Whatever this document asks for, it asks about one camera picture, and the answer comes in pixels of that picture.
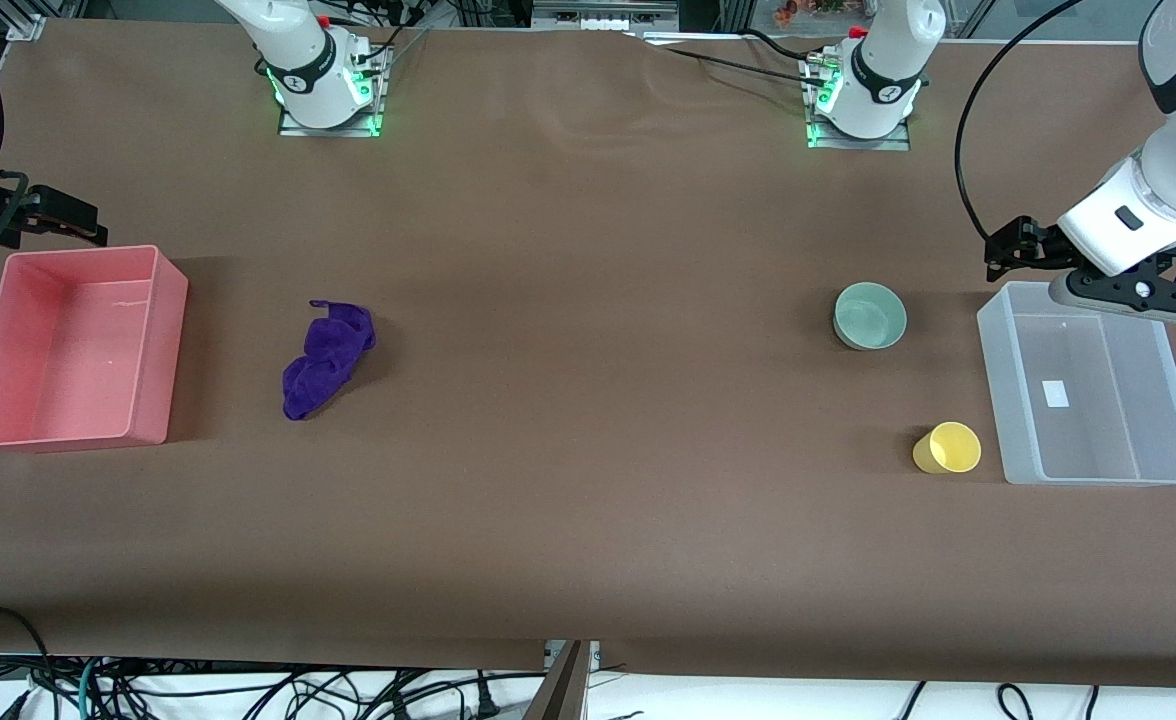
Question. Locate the yellow cup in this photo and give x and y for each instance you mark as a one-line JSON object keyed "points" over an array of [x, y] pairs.
{"points": [[953, 448]]}

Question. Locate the black power plug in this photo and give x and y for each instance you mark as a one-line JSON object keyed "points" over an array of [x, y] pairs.
{"points": [[488, 703]]}

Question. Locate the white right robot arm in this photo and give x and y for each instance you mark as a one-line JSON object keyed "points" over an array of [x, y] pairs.
{"points": [[298, 50]]}

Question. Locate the white power strip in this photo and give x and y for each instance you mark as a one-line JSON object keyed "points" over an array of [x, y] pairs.
{"points": [[598, 18]]}

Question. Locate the light green bowl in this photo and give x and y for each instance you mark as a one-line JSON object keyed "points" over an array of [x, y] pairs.
{"points": [[868, 320]]}

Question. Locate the aluminium frame profile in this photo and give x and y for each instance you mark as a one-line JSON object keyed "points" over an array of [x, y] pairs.
{"points": [[26, 25]]}

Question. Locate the pink plastic bin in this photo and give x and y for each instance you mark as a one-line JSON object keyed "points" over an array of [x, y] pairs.
{"points": [[68, 350]]}

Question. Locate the orange background object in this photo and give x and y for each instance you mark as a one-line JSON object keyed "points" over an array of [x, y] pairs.
{"points": [[786, 12]]}

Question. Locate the brown table cover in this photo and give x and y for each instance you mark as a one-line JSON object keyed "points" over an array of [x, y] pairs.
{"points": [[588, 400]]}

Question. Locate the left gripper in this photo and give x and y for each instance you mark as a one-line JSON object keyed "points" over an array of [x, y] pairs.
{"points": [[1034, 246]]}

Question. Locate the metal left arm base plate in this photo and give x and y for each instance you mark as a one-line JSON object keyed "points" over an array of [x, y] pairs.
{"points": [[898, 143]]}

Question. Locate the translucent white plastic bin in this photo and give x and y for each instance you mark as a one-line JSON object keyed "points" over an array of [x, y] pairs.
{"points": [[1088, 430]]}

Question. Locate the purple cloth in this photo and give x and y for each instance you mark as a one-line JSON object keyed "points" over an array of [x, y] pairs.
{"points": [[328, 360]]}

